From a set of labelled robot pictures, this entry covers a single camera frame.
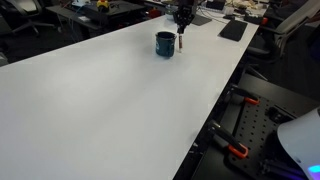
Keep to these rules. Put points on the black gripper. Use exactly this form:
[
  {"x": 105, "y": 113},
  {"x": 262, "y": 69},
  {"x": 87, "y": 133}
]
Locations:
[{"x": 184, "y": 14}]

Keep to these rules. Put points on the red dry erase marker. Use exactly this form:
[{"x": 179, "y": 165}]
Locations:
[{"x": 180, "y": 43}]

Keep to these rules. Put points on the dark teal mug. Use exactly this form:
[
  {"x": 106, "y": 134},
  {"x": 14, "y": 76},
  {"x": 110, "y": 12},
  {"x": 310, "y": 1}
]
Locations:
[{"x": 165, "y": 43}]

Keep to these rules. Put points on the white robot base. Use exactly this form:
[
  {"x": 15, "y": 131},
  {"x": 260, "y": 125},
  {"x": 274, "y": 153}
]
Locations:
[{"x": 300, "y": 138}]

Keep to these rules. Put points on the grey monitor stand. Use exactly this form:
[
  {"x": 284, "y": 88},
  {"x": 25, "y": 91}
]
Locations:
[{"x": 198, "y": 19}]

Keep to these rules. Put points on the black mouse pad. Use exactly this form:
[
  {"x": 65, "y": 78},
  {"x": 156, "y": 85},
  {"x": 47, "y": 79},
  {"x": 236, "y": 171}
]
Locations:
[{"x": 233, "y": 30}]

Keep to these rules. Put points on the yellow red emergency button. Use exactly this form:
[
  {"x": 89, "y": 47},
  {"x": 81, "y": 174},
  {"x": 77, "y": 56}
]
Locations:
[{"x": 104, "y": 4}]

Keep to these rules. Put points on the grey office chair right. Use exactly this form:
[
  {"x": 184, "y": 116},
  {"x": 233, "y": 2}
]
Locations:
[{"x": 268, "y": 45}]

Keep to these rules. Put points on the grey office chair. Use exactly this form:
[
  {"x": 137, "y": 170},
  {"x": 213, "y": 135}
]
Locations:
[
  {"x": 26, "y": 10},
  {"x": 268, "y": 45}
]

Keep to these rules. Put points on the far orange black clamp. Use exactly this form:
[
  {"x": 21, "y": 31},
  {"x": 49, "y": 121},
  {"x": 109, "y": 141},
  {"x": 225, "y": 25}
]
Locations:
[{"x": 248, "y": 96}]

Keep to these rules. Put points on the orange black clamp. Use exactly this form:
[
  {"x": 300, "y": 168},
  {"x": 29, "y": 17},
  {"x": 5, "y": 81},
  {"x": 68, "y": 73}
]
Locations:
[
  {"x": 235, "y": 147},
  {"x": 248, "y": 96}
]

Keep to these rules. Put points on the black side desk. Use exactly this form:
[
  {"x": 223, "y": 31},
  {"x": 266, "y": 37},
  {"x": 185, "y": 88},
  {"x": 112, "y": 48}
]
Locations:
[{"x": 89, "y": 16}]

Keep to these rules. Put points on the near orange black clamp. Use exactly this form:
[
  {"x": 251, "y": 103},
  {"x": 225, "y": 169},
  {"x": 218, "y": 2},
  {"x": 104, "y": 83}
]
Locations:
[{"x": 235, "y": 147}]

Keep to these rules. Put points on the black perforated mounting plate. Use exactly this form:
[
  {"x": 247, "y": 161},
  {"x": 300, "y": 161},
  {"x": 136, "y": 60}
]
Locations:
[{"x": 256, "y": 129}]

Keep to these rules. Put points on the grey office chair left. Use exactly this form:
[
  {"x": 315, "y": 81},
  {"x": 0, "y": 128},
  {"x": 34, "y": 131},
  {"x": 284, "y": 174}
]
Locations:
[{"x": 26, "y": 10}]

